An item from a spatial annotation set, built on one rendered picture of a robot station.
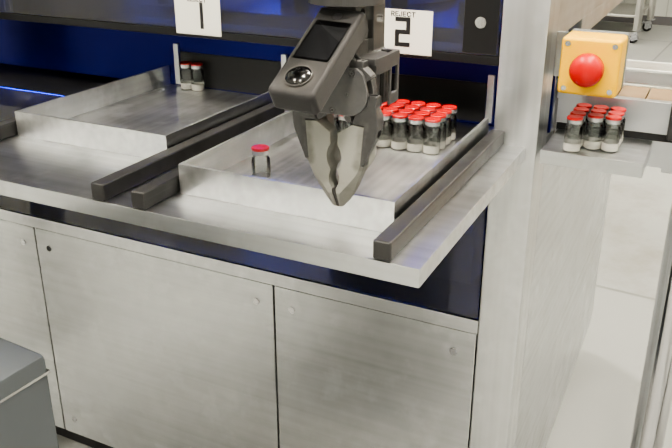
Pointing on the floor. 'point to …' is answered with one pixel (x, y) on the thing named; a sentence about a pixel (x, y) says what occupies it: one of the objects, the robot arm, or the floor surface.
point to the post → (516, 186)
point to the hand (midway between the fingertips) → (336, 195)
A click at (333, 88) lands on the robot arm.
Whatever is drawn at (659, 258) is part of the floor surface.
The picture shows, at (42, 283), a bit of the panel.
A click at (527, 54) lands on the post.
